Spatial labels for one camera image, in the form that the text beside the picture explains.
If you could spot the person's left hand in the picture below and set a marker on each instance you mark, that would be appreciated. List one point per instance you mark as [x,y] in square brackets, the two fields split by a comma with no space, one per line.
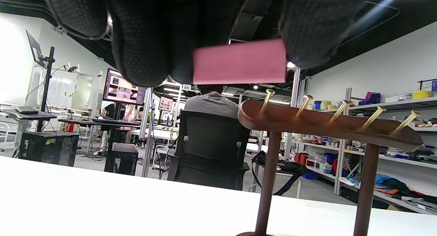
[153,31]

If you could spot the pink binder clip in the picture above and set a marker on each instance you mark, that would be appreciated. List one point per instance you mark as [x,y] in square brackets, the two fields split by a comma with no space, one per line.
[239,61]

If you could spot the brown wooden key rack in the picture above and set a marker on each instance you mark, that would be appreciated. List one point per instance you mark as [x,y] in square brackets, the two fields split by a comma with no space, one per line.
[307,120]

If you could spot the large lit monitor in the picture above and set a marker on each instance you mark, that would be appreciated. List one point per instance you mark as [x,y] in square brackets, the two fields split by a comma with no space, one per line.
[123,89]

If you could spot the small lit monitor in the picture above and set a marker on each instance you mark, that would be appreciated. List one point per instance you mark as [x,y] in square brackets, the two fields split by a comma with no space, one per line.
[165,103]

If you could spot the black monitor on stand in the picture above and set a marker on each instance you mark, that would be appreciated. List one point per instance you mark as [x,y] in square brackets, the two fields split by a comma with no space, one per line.
[46,92]

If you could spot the black mesh office chair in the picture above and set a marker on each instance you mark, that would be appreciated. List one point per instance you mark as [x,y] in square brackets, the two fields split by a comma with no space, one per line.
[211,150]

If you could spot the black computer tower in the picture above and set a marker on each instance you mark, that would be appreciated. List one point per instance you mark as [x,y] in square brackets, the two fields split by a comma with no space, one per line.
[121,161]

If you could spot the black keyboard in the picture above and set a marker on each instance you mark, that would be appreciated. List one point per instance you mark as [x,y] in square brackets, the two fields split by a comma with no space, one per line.
[26,109]

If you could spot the white side desk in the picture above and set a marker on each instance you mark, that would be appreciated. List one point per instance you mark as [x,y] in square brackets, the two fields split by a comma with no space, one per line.
[20,117]

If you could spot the white rolling cart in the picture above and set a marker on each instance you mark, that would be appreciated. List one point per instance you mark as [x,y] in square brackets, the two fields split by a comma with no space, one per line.
[299,186]

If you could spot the metal storage shelving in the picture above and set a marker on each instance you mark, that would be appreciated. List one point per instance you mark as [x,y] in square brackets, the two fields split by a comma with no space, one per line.
[392,106]

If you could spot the aluminium frame post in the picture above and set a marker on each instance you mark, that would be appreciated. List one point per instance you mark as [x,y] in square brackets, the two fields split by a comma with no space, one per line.
[147,133]

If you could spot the white wall board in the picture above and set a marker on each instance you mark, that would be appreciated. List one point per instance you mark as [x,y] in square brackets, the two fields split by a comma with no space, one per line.
[61,89]

